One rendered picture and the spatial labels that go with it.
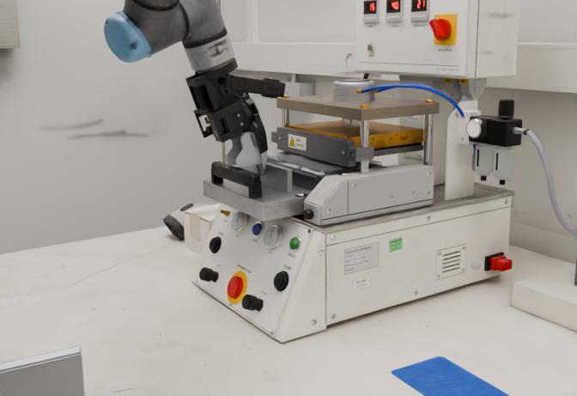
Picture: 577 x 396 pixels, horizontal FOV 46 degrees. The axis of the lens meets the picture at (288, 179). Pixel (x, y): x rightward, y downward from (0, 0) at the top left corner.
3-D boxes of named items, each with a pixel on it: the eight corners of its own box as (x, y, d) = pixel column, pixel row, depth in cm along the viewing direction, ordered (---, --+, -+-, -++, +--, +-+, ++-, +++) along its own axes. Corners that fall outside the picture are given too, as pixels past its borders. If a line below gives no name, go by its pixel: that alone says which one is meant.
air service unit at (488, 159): (467, 173, 127) (470, 94, 124) (532, 187, 115) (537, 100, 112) (447, 177, 124) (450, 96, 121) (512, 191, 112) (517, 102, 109)
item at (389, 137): (355, 137, 143) (355, 92, 141) (429, 151, 125) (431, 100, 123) (287, 144, 134) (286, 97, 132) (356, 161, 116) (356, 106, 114)
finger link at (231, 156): (232, 184, 120) (214, 137, 117) (258, 169, 123) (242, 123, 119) (240, 186, 118) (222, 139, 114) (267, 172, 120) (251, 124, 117)
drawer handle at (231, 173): (221, 181, 124) (220, 160, 123) (262, 197, 112) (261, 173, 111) (210, 183, 123) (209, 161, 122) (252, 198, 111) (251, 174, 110)
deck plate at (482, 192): (395, 167, 160) (395, 163, 160) (515, 194, 132) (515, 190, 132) (222, 192, 136) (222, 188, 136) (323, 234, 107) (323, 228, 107)
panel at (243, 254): (195, 283, 133) (227, 194, 134) (275, 338, 109) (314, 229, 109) (186, 281, 132) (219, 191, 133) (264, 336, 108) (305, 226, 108)
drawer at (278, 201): (330, 179, 142) (330, 143, 141) (401, 200, 124) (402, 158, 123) (203, 199, 127) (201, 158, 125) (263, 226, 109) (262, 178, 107)
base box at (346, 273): (393, 237, 163) (395, 167, 160) (521, 283, 133) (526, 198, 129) (191, 282, 135) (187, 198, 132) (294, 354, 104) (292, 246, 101)
